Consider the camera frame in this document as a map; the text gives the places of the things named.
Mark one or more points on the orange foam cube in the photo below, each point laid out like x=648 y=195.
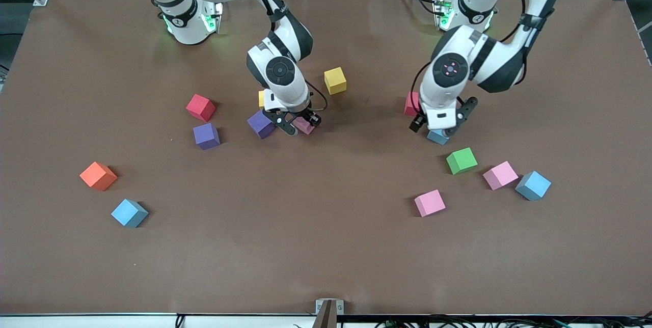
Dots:
x=98 y=175

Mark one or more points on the purple foam cube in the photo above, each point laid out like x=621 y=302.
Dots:
x=260 y=125
x=206 y=136

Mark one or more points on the yellow foam cube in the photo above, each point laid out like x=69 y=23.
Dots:
x=334 y=81
x=261 y=99

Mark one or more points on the pink foam cube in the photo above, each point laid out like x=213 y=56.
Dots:
x=429 y=202
x=304 y=127
x=500 y=175

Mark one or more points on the grey metal bracket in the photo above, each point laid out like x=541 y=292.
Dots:
x=329 y=318

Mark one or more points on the brown table cover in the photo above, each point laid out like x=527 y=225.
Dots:
x=326 y=256

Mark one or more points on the red foam cube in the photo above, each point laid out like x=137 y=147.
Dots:
x=200 y=107
x=410 y=104

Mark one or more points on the blue foam cube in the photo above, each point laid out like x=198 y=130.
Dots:
x=438 y=139
x=533 y=185
x=129 y=213

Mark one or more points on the green foam cube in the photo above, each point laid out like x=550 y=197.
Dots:
x=461 y=160

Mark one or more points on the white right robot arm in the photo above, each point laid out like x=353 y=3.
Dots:
x=293 y=93

